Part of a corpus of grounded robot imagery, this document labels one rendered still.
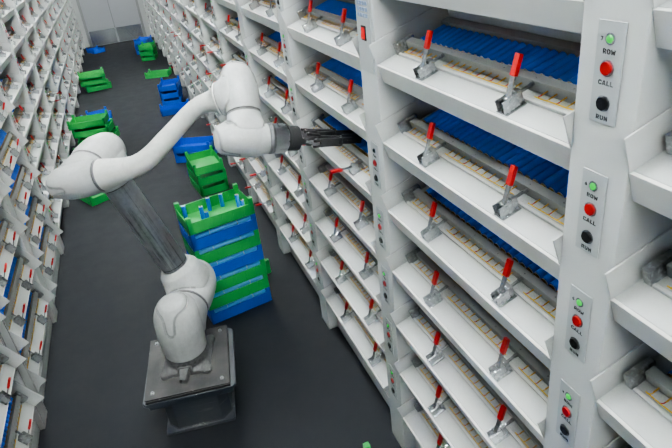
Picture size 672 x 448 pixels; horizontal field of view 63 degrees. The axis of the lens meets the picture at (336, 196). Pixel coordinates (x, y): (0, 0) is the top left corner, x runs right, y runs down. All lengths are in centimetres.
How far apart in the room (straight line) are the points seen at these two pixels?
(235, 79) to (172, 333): 89
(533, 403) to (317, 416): 113
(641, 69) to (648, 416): 50
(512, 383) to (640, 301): 45
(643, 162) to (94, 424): 213
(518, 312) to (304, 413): 126
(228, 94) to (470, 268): 85
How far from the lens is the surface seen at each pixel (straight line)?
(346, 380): 227
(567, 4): 78
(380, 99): 131
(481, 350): 128
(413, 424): 189
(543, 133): 85
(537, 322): 106
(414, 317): 163
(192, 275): 211
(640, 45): 70
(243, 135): 157
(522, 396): 120
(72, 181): 181
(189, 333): 201
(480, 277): 116
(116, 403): 248
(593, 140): 77
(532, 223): 97
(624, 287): 85
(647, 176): 74
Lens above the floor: 161
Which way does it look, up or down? 27 degrees down
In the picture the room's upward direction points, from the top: 7 degrees counter-clockwise
